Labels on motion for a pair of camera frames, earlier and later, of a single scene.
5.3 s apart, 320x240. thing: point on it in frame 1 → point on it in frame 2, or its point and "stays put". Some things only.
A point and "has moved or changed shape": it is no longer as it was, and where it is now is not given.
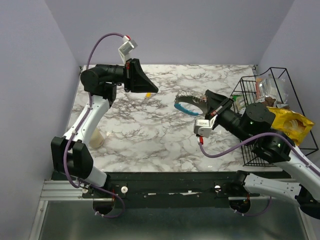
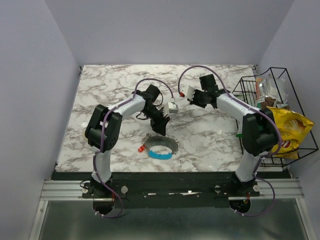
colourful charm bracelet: [193, 98] has moved or changed shape
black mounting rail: [172, 189] stays put
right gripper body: [222, 108] → [199, 99]
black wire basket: [272, 117] stays put
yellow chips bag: [296, 124] stays put
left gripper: [136, 80] → [159, 126]
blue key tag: [178, 106] → [154, 155]
